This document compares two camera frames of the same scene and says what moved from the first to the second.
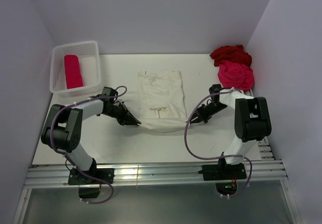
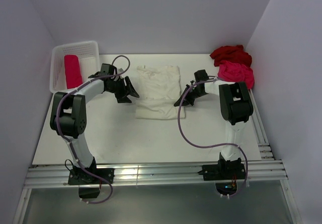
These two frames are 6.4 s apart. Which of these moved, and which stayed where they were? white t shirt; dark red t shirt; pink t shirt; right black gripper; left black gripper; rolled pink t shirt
Moved: white t shirt; left black gripper; right black gripper
Stayed: rolled pink t shirt; dark red t shirt; pink t shirt
